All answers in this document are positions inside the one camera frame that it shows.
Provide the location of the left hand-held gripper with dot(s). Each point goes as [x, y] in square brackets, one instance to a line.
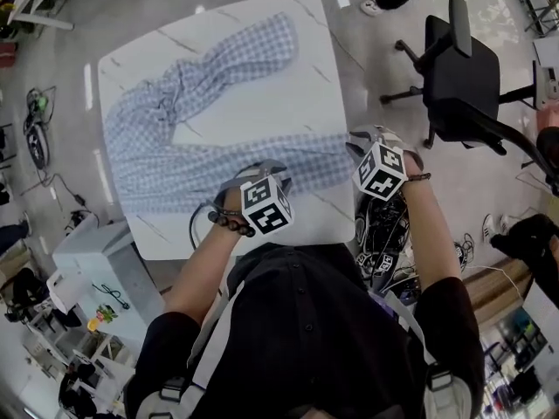
[266, 208]

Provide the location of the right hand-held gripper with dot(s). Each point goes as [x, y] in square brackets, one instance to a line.
[382, 168]

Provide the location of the blue checked shirt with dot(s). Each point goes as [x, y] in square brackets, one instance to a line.
[174, 168]

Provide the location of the person's left forearm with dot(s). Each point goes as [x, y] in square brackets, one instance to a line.
[196, 273]

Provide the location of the person's right forearm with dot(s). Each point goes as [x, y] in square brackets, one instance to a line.
[430, 238]

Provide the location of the person's left hand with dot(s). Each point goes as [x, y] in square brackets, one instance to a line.
[231, 199]

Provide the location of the person's right hand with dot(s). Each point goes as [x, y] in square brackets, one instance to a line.
[414, 162]

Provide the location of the black office chair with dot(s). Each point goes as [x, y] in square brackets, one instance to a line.
[463, 85]

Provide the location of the black oval floor device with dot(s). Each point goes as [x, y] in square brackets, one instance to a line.
[375, 264]
[37, 142]
[459, 253]

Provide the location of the person's black shirt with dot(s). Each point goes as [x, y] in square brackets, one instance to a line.
[305, 343]

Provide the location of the pink chair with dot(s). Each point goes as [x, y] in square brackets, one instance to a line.
[549, 116]

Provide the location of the white covered cabinet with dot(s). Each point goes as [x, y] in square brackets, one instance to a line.
[96, 247]

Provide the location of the wooden bench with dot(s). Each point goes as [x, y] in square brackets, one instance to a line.
[493, 286]

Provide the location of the yellow and green toy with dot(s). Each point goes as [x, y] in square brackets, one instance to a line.
[102, 317]

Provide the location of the white display shelf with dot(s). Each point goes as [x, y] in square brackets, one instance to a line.
[118, 356]

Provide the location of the green charger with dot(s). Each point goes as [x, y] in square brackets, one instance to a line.
[41, 102]

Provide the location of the white low cabinet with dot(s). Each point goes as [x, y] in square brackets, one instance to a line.
[543, 317]

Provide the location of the white side table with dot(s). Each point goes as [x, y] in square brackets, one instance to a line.
[39, 13]

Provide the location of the red box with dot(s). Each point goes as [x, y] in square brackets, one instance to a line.
[6, 52]

